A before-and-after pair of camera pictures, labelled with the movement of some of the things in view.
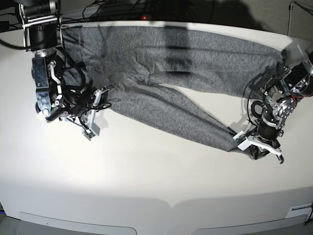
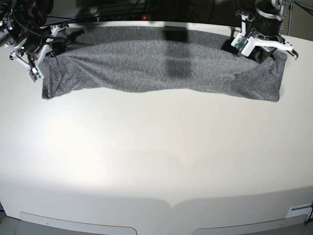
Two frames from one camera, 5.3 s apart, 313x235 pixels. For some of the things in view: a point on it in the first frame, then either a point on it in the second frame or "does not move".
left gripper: [84, 111] to [36, 57]
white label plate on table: [300, 210] does not move
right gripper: [271, 146] to [256, 39]
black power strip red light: [135, 18] does not move
